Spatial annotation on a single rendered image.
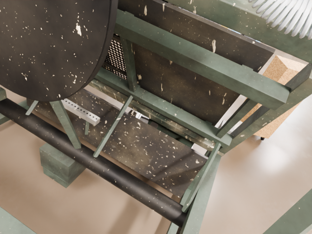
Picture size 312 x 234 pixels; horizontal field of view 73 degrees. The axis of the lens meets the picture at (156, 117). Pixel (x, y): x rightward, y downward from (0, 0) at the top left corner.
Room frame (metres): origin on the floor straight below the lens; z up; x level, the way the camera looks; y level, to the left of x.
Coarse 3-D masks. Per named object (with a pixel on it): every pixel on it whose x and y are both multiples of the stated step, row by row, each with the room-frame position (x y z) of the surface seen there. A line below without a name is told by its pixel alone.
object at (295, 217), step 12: (60, 108) 0.78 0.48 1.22; (60, 120) 0.81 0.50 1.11; (72, 132) 0.88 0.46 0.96; (84, 132) 1.02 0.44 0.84; (108, 132) 1.07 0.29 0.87; (72, 144) 0.92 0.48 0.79; (216, 144) 1.14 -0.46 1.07; (96, 156) 0.94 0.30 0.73; (204, 168) 1.00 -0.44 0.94; (192, 192) 0.87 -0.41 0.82; (300, 204) 0.30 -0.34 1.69; (288, 216) 0.29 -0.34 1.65; (300, 216) 0.28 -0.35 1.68; (276, 228) 0.28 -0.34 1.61; (288, 228) 0.28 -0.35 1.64; (300, 228) 0.27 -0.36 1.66
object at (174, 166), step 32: (96, 96) 1.46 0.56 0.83; (32, 128) 1.00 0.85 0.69; (96, 128) 1.44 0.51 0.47; (128, 128) 1.37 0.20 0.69; (64, 160) 0.95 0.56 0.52; (96, 160) 0.91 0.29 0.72; (128, 160) 1.35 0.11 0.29; (160, 160) 1.28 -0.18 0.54; (192, 160) 1.23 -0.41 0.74; (128, 192) 0.80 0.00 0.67; (160, 192) 0.86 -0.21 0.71; (0, 224) 0.33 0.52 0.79; (192, 224) 0.68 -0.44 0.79
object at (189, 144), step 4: (152, 120) 1.62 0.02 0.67; (160, 124) 1.60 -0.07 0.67; (160, 128) 1.60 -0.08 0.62; (164, 128) 1.59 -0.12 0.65; (164, 132) 1.58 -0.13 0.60; (168, 132) 1.58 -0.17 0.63; (172, 132) 1.57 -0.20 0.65; (172, 136) 1.56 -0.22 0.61; (176, 136) 1.56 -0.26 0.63; (180, 136) 1.55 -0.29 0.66; (180, 140) 1.55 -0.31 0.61; (184, 140) 1.54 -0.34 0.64; (188, 140) 1.53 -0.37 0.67; (188, 144) 1.53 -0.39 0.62; (192, 144) 1.52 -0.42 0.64
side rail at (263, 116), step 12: (300, 72) 0.90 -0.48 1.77; (288, 84) 0.92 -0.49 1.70; (300, 84) 0.81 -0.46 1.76; (288, 96) 0.85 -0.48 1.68; (300, 96) 0.83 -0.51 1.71; (264, 108) 1.00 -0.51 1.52; (288, 108) 0.87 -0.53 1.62; (252, 120) 1.04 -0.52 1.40; (264, 120) 0.96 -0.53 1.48; (240, 132) 1.09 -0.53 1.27; (252, 132) 1.04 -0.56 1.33
